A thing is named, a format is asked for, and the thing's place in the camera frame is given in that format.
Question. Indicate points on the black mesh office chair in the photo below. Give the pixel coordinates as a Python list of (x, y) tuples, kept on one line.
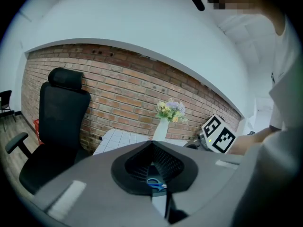
[(61, 126)]

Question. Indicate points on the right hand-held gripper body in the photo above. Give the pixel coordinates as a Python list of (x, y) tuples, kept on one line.
[(219, 136)]

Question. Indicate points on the small black chair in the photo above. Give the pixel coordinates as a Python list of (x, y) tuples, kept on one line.
[(5, 100)]

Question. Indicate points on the person's white shirt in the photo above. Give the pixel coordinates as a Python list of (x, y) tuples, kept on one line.
[(287, 79)]

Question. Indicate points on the red plastic crate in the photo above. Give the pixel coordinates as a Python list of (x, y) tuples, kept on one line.
[(37, 131)]

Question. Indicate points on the white vase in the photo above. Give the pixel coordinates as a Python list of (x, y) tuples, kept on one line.
[(161, 130)]

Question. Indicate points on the person's right forearm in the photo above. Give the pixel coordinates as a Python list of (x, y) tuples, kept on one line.
[(253, 138)]

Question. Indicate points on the yellow and purple flower bouquet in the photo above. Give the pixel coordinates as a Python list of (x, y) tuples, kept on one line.
[(171, 110)]

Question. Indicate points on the black mesh box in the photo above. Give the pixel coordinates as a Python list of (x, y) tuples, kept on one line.
[(118, 174)]

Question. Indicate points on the white tiled table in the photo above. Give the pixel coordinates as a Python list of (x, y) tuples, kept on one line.
[(118, 139)]

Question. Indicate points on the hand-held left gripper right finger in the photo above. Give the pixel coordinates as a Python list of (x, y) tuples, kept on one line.
[(213, 181)]

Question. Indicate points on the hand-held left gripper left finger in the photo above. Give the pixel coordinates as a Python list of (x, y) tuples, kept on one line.
[(94, 185)]

